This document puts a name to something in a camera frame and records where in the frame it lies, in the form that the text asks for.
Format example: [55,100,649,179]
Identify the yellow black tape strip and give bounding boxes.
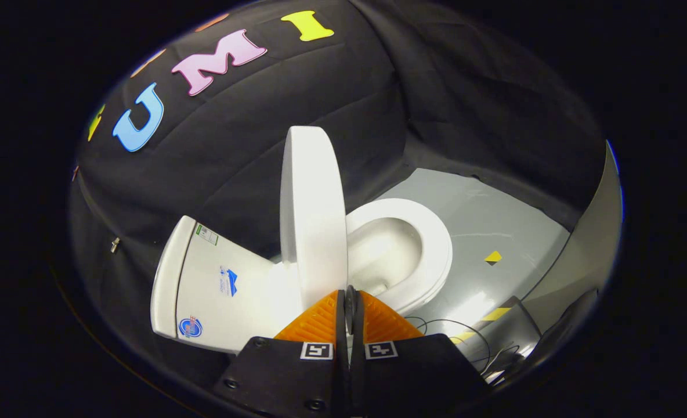
[449,306,514,344]

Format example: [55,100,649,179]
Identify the white toilet bowl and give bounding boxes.
[346,217,452,319]

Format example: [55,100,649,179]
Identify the black backdrop cloth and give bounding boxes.
[68,0,609,402]

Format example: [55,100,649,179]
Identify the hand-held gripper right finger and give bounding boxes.
[346,284,493,418]

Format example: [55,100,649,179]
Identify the white toilet seat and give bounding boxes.
[346,198,454,317]

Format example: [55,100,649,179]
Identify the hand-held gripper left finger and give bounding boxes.
[211,286,350,418]

